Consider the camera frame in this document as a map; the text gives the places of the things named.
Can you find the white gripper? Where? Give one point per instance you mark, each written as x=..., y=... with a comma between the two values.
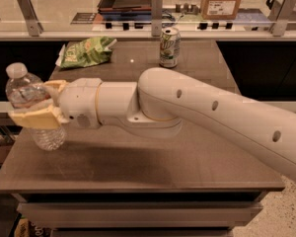
x=78, y=103

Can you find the clear plastic water bottle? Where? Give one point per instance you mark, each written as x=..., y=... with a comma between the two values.
x=24, y=90

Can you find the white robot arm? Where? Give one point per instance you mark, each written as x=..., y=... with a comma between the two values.
x=155, y=106

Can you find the green jalapeno chip bag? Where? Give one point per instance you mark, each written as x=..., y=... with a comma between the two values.
x=86, y=53

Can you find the yellow printed bag under table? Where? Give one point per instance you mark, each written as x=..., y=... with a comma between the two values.
x=27, y=229

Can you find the grey table drawer front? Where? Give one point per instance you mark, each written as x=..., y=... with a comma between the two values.
x=140, y=214

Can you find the green white soda can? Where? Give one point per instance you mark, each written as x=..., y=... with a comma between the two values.
x=170, y=41

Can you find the brown cardboard box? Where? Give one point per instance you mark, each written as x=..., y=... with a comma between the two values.
x=219, y=9

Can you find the left metal glass bracket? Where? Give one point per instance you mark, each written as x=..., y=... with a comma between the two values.
x=34, y=26

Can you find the metal glass bracket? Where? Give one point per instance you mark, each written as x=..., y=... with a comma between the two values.
x=156, y=17
x=34, y=26
x=280, y=18

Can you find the middle metal glass bracket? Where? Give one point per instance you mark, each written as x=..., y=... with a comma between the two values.
x=156, y=17

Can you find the right metal glass bracket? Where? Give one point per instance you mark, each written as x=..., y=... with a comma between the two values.
x=280, y=18

